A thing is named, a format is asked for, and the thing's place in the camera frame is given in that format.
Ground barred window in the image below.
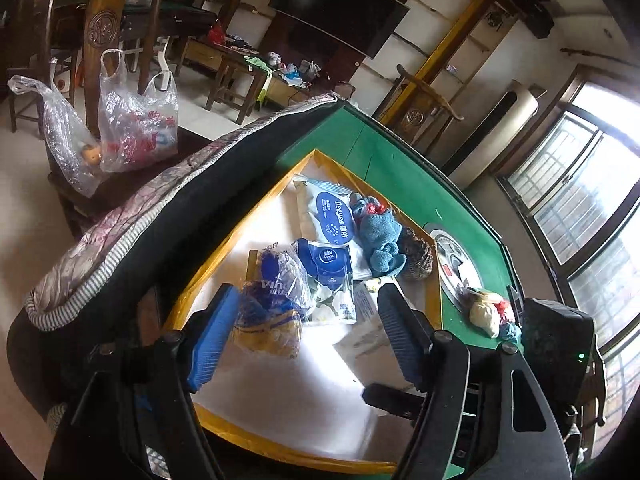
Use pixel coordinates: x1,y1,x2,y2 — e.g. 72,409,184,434
495,65,640,461

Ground yellow rimmed cardboard box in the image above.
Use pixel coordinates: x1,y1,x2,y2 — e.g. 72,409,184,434
162,149,443,476

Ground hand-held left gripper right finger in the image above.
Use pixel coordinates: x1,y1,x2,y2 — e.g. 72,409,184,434
376,282,573,480

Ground blue terry towel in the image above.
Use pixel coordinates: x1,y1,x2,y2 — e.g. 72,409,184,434
348,192,407,278
497,320,523,345

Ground white blue wet wipes packet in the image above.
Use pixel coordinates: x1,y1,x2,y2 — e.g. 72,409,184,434
291,174,361,251

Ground grey quilted table cover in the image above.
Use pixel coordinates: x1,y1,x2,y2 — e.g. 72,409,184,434
22,94,346,333

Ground carved wooden chair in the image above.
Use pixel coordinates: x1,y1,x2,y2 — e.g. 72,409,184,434
375,64,466,156
7,0,201,231

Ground wooden low table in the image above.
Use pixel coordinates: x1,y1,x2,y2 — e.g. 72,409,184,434
172,35,321,126

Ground clear plastic bag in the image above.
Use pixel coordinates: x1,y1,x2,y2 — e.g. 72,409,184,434
7,75,103,198

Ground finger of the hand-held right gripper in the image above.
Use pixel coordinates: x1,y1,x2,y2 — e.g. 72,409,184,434
362,382,426,418

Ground black wall speaker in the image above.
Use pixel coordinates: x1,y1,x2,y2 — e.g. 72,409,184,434
510,0,556,41

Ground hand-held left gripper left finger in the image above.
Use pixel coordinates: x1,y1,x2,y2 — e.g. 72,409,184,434
42,282,243,480

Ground black flat television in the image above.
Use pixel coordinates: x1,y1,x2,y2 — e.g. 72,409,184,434
267,0,411,59

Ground brown knitted cloth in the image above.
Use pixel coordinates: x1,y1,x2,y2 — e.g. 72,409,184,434
400,227,435,281

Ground small blue tissue pack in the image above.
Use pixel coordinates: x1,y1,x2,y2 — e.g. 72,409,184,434
295,237,356,286

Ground table centre control panel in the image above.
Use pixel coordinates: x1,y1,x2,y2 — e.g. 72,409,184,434
429,227,483,311

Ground blue yellow tissue pack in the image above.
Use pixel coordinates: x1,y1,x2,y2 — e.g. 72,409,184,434
232,242,316,361

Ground white red print packet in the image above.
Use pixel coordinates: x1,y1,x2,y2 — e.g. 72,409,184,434
335,277,416,376

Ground white standing air conditioner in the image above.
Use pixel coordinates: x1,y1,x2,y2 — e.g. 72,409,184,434
442,80,546,191

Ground green topped side table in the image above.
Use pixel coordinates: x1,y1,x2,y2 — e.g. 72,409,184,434
50,0,216,41

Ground red print plastic bag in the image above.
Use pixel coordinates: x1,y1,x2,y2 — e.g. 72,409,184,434
97,49,181,173

